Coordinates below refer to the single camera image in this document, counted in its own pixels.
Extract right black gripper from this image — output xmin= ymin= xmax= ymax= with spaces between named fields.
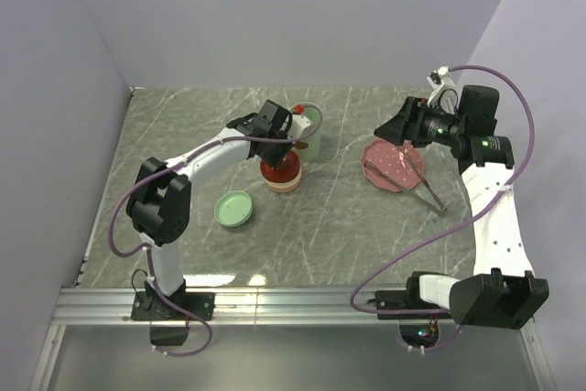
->
xmin=374 ymin=96 xmax=466 ymax=148

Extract red round lid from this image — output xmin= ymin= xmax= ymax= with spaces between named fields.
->
xmin=259 ymin=150 xmax=301 ymax=182

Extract cream pink bowl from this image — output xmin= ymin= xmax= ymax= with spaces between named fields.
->
xmin=262 ymin=168 xmax=302 ymax=193

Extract green tin canister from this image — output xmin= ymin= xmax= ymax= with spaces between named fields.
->
xmin=293 ymin=103 xmax=324 ymax=163

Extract green round lid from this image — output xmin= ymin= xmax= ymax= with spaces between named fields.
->
xmin=214 ymin=190 xmax=254 ymax=228

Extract metal tongs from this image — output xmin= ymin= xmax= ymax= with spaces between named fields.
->
xmin=361 ymin=141 xmax=448 ymax=216

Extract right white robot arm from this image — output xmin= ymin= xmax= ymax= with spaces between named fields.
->
xmin=374 ymin=85 xmax=549 ymax=330

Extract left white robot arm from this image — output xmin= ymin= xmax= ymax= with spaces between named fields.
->
xmin=125 ymin=100 xmax=312 ymax=320

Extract pink dotted plate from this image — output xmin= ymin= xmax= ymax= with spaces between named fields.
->
xmin=361 ymin=139 xmax=425 ymax=192

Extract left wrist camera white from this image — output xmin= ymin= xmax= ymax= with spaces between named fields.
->
xmin=288 ymin=104 xmax=312 ymax=140

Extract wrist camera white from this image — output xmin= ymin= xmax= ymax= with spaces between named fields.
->
xmin=427 ymin=66 xmax=458 ymax=114
xmin=288 ymin=104 xmax=312 ymax=140

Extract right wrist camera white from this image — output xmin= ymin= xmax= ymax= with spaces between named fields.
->
xmin=427 ymin=66 xmax=458 ymax=114

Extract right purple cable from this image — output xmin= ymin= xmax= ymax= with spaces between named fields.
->
xmin=350 ymin=64 xmax=535 ymax=353

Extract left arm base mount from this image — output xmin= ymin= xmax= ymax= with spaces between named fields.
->
xmin=130 ymin=289 xmax=215 ymax=348

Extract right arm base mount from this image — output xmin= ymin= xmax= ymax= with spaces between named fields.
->
xmin=366 ymin=290 xmax=461 ymax=354

